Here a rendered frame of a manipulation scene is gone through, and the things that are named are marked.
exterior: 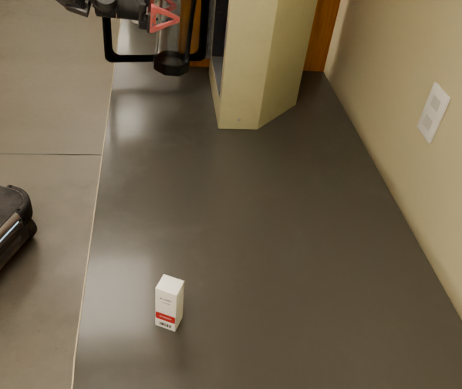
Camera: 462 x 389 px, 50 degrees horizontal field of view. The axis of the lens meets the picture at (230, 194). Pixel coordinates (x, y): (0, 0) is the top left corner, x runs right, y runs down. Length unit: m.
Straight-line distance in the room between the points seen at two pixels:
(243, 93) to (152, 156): 0.29
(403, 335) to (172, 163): 0.65
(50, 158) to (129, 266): 1.93
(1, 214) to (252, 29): 1.36
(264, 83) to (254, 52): 0.09
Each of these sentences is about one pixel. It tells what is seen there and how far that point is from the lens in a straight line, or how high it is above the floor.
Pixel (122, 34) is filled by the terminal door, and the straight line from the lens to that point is 1.53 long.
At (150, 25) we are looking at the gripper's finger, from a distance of 1.29.
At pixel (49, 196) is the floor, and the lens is 2.61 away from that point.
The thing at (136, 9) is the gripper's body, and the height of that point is 1.21.
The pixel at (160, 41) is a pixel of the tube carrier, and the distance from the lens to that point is 1.36.
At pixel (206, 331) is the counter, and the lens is 0.88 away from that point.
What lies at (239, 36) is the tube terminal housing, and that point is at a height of 1.20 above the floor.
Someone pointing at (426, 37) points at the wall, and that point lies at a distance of 1.24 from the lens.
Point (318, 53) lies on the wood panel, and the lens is 1.72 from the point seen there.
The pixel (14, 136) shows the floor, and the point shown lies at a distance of 3.08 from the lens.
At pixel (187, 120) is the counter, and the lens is 1.38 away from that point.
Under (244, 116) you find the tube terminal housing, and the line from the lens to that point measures 1.34.
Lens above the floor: 1.67
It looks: 40 degrees down
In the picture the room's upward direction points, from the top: 7 degrees clockwise
